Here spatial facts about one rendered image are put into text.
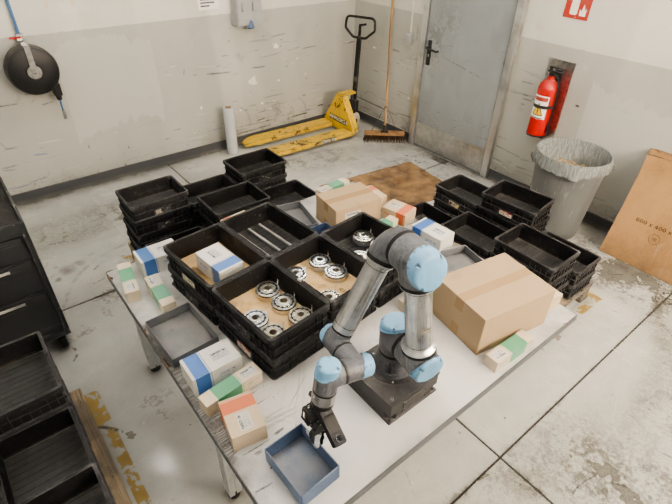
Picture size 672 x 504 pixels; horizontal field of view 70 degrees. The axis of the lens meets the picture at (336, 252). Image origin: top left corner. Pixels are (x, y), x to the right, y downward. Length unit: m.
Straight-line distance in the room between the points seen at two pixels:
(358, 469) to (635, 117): 3.41
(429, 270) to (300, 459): 0.79
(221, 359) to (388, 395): 0.64
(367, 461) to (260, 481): 0.35
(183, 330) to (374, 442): 0.94
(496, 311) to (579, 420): 1.14
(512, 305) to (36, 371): 2.07
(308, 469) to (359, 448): 0.19
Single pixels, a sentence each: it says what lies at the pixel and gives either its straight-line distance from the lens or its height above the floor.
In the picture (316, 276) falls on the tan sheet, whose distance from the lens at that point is 2.17.
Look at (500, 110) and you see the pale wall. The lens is 4.82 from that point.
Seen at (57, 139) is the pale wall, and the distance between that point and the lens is 4.88.
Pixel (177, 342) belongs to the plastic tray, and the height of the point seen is 0.70.
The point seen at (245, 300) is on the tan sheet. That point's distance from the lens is 2.07.
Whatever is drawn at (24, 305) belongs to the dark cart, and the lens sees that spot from 3.05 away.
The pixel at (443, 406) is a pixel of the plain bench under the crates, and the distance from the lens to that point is 1.91.
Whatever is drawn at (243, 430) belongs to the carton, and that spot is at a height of 0.77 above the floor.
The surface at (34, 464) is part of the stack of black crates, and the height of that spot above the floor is 0.38.
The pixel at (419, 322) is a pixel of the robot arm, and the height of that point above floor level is 1.19.
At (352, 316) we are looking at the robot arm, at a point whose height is 1.16.
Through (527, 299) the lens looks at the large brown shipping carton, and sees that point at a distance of 2.13.
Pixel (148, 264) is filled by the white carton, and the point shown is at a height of 0.77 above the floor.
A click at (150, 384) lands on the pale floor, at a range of 2.96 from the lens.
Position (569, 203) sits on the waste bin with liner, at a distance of 4.11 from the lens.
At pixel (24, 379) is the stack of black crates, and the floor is 0.49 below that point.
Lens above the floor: 2.20
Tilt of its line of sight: 36 degrees down
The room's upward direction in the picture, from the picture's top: 2 degrees clockwise
